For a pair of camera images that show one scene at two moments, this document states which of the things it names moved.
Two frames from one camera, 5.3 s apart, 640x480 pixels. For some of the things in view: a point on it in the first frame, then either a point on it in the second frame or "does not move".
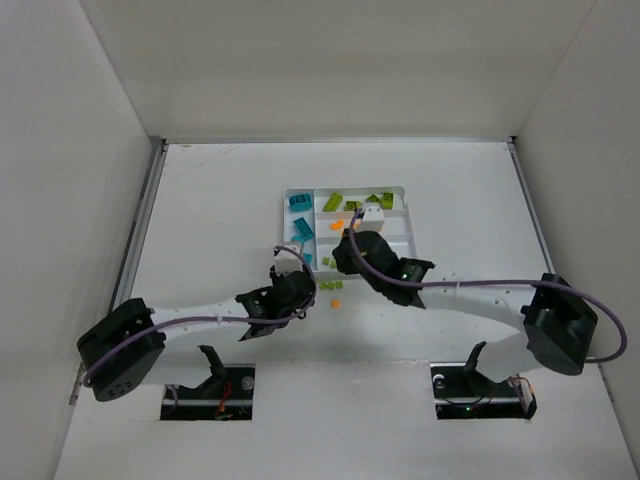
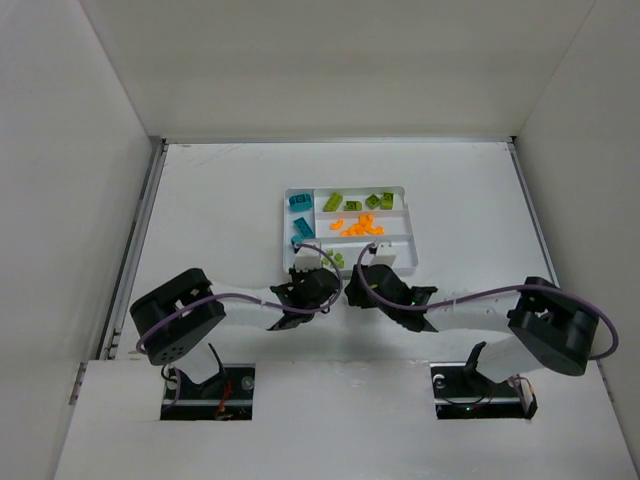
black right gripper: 343,252 -> 423,294
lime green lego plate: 333,202 does not move
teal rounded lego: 300,202 does not move
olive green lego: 351,205 does not move
